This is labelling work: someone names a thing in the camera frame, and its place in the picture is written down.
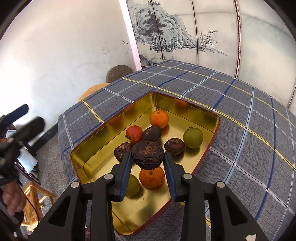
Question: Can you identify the orange tangerine in box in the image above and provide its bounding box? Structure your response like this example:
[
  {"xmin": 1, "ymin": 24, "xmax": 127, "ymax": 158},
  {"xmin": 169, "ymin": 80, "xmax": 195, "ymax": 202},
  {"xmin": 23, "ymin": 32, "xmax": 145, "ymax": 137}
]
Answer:
[{"xmin": 149, "ymin": 110, "xmax": 169, "ymax": 128}]

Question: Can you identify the wooden stool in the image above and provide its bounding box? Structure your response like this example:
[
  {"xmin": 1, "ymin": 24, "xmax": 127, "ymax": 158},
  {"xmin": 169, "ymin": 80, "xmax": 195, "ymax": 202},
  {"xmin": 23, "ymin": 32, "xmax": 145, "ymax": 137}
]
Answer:
[{"xmin": 21, "ymin": 181, "xmax": 56, "ymax": 232}]

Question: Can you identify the grey plaid tablecloth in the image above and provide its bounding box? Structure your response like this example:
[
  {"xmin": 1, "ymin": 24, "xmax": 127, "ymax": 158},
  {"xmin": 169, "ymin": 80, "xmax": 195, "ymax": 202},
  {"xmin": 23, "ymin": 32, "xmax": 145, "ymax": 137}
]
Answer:
[{"xmin": 58, "ymin": 61, "xmax": 295, "ymax": 240}]

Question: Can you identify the painted folding screen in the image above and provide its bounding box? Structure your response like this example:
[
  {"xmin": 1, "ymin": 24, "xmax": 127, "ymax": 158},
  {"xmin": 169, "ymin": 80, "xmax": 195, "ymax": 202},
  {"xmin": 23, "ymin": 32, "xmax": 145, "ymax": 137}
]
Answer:
[{"xmin": 122, "ymin": 1, "xmax": 295, "ymax": 111}]

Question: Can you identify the red gold tin box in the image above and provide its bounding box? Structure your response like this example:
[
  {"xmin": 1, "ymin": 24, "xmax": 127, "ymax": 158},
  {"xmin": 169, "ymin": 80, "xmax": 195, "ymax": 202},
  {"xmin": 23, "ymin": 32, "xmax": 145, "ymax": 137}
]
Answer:
[{"xmin": 70, "ymin": 92, "xmax": 220, "ymax": 236}]

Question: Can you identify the black cable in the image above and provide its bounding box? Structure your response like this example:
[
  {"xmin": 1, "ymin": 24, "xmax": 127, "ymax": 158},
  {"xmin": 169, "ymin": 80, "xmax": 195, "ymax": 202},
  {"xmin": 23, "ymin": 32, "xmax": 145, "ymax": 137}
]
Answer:
[{"xmin": 16, "ymin": 182, "xmax": 45, "ymax": 223}]

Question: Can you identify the green round fruit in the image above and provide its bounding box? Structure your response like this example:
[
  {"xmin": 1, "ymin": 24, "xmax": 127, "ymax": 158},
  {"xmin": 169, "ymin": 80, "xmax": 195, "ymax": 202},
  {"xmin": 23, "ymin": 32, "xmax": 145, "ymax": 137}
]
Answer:
[{"xmin": 125, "ymin": 174, "xmax": 140, "ymax": 197}]

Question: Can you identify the orange round cushion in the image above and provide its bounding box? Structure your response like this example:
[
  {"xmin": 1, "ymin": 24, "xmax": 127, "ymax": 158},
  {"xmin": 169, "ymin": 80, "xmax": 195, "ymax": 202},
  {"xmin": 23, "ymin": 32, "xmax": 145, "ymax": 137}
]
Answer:
[{"xmin": 78, "ymin": 82, "xmax": 109, "ymax": 101}]

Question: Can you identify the dark wrinkled fruit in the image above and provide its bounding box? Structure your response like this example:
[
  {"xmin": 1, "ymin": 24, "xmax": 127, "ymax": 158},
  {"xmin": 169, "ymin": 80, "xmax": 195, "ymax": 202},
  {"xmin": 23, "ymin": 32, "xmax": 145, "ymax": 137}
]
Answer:
[
  {"xmin": 132, "ymin": 141, "xmax": 165, "ymax": 170},
  {"xmin": 114, "ymin": 142, "xmax": 133, "ymax": 163},
  {"xmin": 164, "ymin": 138, "xmax": 186, "ymax": 155}
]

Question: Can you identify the person left hand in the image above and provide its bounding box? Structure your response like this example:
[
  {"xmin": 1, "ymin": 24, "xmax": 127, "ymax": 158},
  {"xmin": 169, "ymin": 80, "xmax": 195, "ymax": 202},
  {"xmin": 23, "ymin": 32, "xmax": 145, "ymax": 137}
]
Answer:
[{"xmin": 2, "ymin": 181, "xmax": 26, "ymax": 216}]

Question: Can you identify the red fruit in box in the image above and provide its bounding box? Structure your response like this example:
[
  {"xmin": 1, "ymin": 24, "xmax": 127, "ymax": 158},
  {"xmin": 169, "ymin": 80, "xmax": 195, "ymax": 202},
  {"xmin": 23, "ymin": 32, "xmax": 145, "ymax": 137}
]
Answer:
[{"xmin": 125, "ymin": 126, "xmax": 142, "ymax": 142}]

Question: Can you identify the dark fruit in box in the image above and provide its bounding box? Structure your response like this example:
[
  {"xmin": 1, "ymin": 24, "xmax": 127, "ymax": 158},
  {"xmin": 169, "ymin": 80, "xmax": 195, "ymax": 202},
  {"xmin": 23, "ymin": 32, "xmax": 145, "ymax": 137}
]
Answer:
[{"xmin": 142, "ymin": 126, "xmax": 162, "ymax": 142}]

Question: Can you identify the orange tangerine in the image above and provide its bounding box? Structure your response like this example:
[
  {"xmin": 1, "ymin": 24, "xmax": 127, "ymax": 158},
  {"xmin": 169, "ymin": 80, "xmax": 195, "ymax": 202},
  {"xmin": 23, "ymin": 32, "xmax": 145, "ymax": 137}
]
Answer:
[
  {"xmin": 139, "ymin": 167, "xmax": 165, "ymax": 189},
  {"xmin": 149, "ymin": 110, "xmax": 169, "ymax": 128}
]

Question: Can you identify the green fruit with stem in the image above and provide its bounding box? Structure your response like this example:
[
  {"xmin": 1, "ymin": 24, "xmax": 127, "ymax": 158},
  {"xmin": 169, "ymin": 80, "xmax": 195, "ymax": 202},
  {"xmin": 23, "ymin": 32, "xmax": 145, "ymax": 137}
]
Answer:
[{"xmin": 183, "ymin": 126, "xmax": 203, "ymax": 149}]

